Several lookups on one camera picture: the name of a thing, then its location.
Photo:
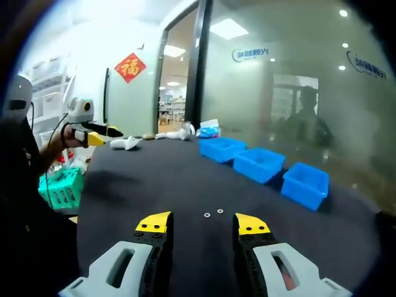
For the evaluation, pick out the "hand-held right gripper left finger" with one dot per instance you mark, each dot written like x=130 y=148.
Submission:
x=99 y=280

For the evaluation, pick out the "white plastic object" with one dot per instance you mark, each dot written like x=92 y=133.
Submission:
x=174 y=135
x=123 y=143

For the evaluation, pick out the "red square wall decoration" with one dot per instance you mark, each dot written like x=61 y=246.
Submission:
x=130 y=68

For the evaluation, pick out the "distant storage shelves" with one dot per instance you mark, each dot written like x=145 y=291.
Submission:
x=173 y=108

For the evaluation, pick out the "green plastic basket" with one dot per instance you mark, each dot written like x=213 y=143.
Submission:
x=62 y=190

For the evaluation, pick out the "person's black clothing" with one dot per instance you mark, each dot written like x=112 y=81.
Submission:
x=31 y=222

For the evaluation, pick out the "black glass wall pillar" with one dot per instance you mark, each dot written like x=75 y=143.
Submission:
x=201 y=62

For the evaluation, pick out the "blue plastic bin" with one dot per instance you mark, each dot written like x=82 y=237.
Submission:
x=221 y=150
x=304 y=188
x=258 y=165

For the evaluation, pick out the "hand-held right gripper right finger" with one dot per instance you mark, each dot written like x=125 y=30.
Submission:
x=309 y=278

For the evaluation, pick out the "blue white tissue pack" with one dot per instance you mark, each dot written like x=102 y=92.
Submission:
x=208 y=130

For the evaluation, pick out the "beige stone-like object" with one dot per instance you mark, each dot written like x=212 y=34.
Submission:
x=148 y=136

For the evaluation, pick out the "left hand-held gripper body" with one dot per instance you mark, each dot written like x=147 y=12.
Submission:
x=80 y=113

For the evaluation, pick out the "grey chest-worn device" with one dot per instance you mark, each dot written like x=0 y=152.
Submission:
x=18 y=92

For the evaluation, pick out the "person's left hand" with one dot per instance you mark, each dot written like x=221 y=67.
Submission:
x=68 y=139

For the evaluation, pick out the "clear glass mug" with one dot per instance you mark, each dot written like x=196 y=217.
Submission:
x=188 y=127

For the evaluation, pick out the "white storage shelf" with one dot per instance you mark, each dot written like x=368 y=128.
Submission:
x=49 y=92

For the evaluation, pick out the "blue logo decal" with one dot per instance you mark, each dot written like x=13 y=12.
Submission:
x=368 y=68
x=250 y=55

